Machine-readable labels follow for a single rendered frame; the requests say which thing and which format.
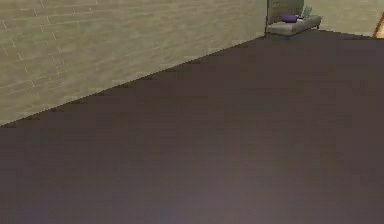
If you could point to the orange wooden furniture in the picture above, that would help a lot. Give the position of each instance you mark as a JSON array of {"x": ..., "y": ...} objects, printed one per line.
[{"x": 379, "y": 27}]

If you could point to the purple cushion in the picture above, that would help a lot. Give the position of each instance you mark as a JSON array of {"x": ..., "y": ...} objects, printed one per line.
[{"x": 289, "y": 18}]

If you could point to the grey sofa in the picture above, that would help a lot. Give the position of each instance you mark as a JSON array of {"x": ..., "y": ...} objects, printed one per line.
[{"x": 290, "y": 26}]

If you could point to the pale green cushion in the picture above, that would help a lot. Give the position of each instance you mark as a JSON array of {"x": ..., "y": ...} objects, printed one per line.
[{"x": 306, "y": 11}]

